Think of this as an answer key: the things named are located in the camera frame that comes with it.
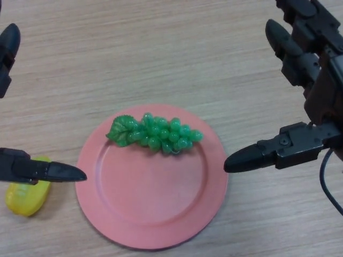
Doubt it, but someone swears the pink round plate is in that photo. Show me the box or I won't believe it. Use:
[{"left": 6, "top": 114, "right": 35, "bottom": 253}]
[{"left": 75, "top": 104, "right": 229, "bottom": 243}]

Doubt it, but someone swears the green grapes bunch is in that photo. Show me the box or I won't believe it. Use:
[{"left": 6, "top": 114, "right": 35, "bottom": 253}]
[{"left": 106, "top": 112, "right": 204, "bottom": 156}]

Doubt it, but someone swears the yellow starfruit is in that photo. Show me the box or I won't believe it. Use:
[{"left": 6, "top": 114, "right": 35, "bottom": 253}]
[{"left": 5, "top": 156, "right": 52, "bottom": 217}]

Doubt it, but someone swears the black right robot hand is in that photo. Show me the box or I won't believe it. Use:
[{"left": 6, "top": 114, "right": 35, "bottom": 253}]
[{"left": 223, "top": 0, "right": 343, "bottom": 173}]

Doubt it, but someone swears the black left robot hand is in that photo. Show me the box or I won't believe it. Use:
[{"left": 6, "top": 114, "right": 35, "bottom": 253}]
[{"left": 0, "top": 23, "right": 88, "bottom": 185}]

